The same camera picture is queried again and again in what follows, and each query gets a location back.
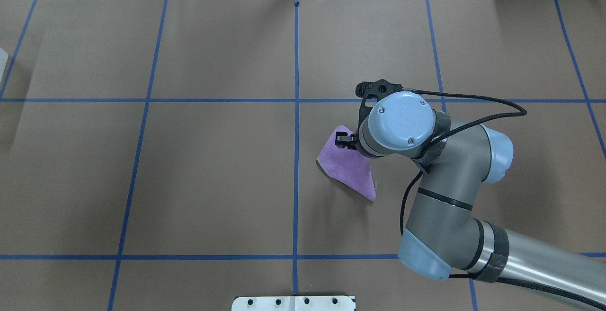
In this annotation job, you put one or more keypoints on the clear plastic storage box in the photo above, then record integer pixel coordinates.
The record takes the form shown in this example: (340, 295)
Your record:
(4, 59)

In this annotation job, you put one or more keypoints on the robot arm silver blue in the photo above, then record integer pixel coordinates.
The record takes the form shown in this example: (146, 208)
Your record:
(455, 158)

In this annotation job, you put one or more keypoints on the purple cloth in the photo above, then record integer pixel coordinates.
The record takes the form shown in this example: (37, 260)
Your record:
(348, 167)

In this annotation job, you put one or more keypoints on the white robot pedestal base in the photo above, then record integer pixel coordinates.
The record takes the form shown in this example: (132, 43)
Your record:
(295, 303)

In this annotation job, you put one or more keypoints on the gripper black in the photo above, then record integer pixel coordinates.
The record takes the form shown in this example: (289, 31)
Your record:
(345, 139)

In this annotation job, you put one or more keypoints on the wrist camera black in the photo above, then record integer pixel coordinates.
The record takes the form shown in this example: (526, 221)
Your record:
(377, 90)

